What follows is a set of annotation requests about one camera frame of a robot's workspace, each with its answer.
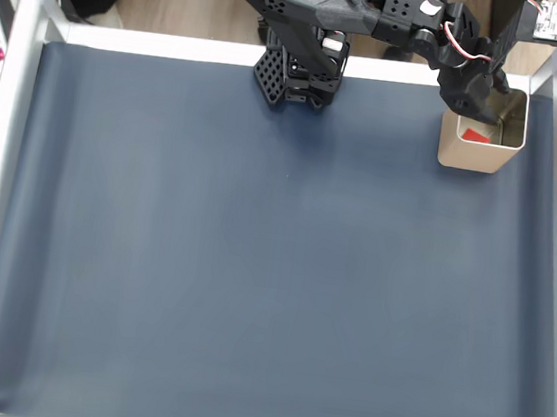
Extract red cube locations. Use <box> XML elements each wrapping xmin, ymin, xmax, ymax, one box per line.
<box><xmin>461</xmin><ymin>128</ymin><xmax>492</xmax><ymax>144</ymax></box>

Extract square metal tin container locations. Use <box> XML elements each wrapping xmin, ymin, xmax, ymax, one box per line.
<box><xmin>435</xmin><ymin>79</ymin><xmax>533</xmax><ymax>178</ymax></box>

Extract blue table mat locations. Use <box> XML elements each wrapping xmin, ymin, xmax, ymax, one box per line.
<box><xmin>0</xmin><ymin>33</ymin><xmax>557</xmax><ymax>417</ymax></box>

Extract red white servo cable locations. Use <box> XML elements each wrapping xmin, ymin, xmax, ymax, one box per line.
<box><xmin>439</xmin><ymin>19</ymin><xmax>498</xmax><ymax>64</ymax></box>

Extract white table frame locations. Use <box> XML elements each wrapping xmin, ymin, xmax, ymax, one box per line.
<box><xmin>0</xmin><ymin>0</ymin><xmax>557</xmax><ymax>417</ymax></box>

